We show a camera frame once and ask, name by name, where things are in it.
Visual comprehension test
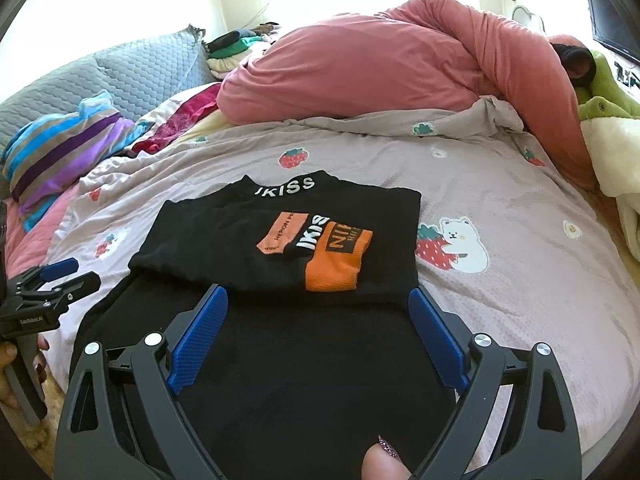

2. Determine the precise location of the white wire loop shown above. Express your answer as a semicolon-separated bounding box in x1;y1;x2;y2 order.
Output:
512;5;547;31

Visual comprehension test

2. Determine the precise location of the black sweater with orange cuffs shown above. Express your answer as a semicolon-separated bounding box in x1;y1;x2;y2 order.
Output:
70;170;468;480

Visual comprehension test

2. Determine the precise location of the striped purple and blue blanket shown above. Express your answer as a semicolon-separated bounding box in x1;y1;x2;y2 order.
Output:
2;90;138;233

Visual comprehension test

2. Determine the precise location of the cream fleece blanket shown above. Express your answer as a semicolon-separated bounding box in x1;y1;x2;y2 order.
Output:
580;110;640;261

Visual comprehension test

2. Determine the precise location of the stack of folded clothes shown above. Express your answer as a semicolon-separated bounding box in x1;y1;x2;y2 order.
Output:
205;22;281;80

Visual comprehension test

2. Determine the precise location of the black television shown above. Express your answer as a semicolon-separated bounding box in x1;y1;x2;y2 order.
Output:
586;0;640;63

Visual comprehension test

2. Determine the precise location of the pink bed sheet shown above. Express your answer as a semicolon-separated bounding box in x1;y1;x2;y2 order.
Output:
0;180;81;301

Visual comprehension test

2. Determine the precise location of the green plush cloth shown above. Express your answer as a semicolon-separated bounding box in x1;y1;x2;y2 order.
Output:
575;50;640;121

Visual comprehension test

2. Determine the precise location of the person's left hand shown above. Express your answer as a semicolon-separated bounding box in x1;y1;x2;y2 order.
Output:
0;337;51;408

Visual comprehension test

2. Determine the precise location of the red patterned cloth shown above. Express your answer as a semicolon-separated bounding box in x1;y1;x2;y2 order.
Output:
131;82;223;156

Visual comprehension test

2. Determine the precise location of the dark brown cloth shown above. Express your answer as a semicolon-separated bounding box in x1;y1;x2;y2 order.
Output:
550;42;596;88

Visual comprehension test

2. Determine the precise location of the person's right hand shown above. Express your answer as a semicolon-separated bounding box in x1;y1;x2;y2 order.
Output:
361;435;413;480

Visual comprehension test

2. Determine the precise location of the pink duvet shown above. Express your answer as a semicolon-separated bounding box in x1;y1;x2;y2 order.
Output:
217;0;598;191

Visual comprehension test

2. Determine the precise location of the strawberry print grey-pink blanket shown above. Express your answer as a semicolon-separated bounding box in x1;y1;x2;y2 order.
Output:
37;95;628;471

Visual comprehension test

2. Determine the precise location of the black clutter under television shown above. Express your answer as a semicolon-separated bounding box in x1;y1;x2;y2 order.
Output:
612;59;640;86

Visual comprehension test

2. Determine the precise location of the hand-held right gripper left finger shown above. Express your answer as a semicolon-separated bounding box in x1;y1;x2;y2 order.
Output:
54;284;230;480

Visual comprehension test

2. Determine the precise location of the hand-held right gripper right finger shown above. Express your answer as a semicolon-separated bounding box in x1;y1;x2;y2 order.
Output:
407;285;583;480

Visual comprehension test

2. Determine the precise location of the grey quilted pillow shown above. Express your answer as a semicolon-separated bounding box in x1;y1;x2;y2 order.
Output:
0;24;216;136

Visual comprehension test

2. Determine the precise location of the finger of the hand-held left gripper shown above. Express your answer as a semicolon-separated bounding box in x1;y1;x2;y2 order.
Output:
10;258;80;293
15;272;102;313

